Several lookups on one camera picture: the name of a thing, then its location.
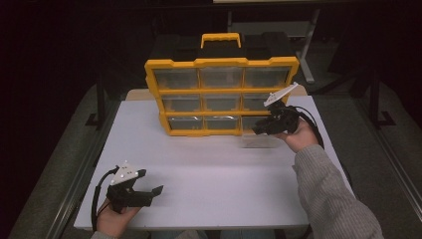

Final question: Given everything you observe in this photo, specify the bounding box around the person's right hand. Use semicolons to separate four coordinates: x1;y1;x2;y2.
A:
275;117;321;154

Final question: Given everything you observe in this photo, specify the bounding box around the aluminium rail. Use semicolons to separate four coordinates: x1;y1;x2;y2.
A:
353;99;422;214
49;99;124;239

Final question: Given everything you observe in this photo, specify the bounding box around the grid of clear cabinet drawers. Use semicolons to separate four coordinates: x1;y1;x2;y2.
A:
153;66;293;131

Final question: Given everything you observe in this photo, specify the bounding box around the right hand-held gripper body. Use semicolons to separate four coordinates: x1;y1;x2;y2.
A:
263;82;302;135

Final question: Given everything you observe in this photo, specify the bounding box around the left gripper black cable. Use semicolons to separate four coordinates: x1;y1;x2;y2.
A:
91;165;120;232

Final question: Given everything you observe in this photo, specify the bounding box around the person's left hand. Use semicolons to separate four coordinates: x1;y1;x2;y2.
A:
96;198;142;239

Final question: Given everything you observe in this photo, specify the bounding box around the white metal table frame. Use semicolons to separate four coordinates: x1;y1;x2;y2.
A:
227;9;321;85

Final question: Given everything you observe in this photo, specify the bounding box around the black metal stand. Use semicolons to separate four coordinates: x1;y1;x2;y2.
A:
85;74;108;129
369;68;398;129

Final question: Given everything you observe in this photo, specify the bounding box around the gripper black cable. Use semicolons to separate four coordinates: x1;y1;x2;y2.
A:
288;105;325;149
91;165;120;232

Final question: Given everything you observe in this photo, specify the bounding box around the transparent plastic storage drawer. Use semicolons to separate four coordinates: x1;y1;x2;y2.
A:
240;116;282;149

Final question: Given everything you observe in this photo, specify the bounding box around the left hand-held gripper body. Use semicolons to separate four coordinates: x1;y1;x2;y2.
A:
105;160;154;214

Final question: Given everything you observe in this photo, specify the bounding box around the yellow black organizer cabinet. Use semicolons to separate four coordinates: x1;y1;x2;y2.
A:
144;32;301;137

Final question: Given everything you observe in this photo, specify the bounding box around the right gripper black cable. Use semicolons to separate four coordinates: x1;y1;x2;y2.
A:
288;105;325;149

